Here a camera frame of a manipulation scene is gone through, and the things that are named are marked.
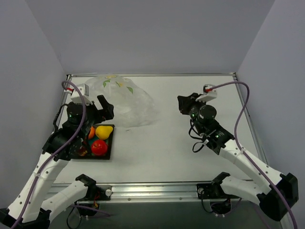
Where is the yellow fake pear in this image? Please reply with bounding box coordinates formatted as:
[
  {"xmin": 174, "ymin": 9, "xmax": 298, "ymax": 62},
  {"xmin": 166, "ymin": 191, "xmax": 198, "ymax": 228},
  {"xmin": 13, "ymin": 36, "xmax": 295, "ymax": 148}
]
[{"xmin": 95, "ymin": 125, "xmax": 113, "ymax": 140}]

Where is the orange fake persimmon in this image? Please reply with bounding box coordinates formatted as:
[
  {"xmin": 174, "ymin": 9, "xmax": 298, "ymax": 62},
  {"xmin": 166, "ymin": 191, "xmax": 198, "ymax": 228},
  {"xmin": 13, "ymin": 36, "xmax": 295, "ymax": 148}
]
[{"xmin": 87, "ymin": 126, "xmax": 95, "ymax": 140}]

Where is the translucent white plastic bag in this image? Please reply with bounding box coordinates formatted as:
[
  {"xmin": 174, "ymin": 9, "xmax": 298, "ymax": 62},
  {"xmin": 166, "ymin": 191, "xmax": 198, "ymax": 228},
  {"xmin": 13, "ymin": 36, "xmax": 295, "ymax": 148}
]
[{"xmin": 85, "ymin": 75, "xmax": 158, "ymax": 127}]

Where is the red fake apple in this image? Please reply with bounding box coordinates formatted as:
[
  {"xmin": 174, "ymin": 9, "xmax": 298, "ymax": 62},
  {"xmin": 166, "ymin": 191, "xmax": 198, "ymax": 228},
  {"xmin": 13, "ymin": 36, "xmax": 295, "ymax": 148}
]
[{"xmin": 91, "ymin": 140, "xmax": 108, "ymax": 156}]

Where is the dark brown fake fruit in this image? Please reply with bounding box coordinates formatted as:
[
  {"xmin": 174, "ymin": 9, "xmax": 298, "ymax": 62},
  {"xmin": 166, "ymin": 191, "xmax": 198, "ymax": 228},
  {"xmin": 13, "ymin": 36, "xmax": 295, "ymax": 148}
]
[{"xmin": 77, "ymin": 146, "xmax": 88, "ymax": 156}]

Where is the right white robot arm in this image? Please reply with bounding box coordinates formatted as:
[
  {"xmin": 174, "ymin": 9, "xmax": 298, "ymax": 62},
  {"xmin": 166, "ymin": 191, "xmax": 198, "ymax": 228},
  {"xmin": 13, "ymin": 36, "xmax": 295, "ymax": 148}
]
[{"xmin": 177, "ymin": 93, "xmax": 299, "ymax": 221}]

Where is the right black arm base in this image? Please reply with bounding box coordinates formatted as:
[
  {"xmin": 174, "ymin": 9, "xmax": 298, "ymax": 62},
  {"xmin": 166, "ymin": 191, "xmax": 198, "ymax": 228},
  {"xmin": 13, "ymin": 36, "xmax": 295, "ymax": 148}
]
[{"xmin": 196, "ymin": 183, "xmax": 241, "ymax": 218}]

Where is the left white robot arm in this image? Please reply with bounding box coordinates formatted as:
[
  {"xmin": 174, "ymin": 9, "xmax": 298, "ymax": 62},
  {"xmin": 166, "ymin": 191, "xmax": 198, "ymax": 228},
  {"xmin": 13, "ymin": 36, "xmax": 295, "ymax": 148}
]
[{"xmin": 0, "ymin": 95, "xmax": 114, "ymax": 229}]

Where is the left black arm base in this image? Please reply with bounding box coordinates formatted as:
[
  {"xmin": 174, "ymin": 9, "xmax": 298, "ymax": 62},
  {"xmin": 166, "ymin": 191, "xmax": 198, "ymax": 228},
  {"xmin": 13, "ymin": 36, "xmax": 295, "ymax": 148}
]
[{"xmin": 74, "ymin": 186, "xmax": 112, "ymax": 218}]

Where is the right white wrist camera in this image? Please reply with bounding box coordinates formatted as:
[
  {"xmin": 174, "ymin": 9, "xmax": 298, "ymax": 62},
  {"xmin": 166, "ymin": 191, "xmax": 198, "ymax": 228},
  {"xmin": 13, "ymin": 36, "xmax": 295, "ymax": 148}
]
[{"xmin": 195, "ymin": 84, "xmax": 217, "ymax": 103}]

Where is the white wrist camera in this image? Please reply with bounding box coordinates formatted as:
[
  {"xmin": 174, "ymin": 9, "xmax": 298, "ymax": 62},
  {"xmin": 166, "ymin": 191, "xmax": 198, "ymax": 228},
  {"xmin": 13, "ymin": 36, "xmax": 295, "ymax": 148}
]
[
  {"xmin": 65, "ymin": 83, "xmax": 93, "ymax": 105},
  {"xmin": 195, "ymin": 84, "xmax": 217, "ymax": 103}
]

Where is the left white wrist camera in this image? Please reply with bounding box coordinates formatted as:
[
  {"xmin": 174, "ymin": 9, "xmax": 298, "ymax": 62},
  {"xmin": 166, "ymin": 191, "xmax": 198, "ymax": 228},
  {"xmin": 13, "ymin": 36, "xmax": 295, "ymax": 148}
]
[{"xmin": 65, "ymin": 83, "xmax": 93, "ymax": 105}]

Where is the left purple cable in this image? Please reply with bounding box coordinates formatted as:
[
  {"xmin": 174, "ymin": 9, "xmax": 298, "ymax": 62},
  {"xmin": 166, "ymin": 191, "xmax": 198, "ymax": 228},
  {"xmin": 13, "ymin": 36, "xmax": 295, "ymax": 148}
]
[{"xmin": 10, "ymin": 80, "xmax": 112, "ymax": 229}]

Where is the purple cable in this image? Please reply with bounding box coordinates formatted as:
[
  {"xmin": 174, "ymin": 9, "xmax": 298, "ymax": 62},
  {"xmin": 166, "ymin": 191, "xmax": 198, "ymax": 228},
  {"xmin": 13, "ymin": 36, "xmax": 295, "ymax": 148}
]
[
  {"xmin": 206, "ymin": 81, "xmax": 298, "ymax": 229},
  {"xmin": 10, "ymin": 80, "xmax": 112, "ymax": 229}
]

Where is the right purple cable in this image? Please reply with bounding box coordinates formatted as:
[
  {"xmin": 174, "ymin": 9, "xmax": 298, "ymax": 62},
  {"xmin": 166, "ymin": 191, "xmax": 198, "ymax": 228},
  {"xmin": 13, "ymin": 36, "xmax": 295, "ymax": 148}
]
[{"xmin": 206, "ymin": 81, "xmax": 298, "ymax": 229}]

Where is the aluminium front rail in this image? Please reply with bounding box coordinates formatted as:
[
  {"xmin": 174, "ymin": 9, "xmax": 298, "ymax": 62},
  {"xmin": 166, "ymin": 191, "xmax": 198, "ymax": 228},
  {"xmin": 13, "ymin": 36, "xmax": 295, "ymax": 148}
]
[{"xmin": 47, "ymin": 182, "xmax": 251, "ymax": 203}]

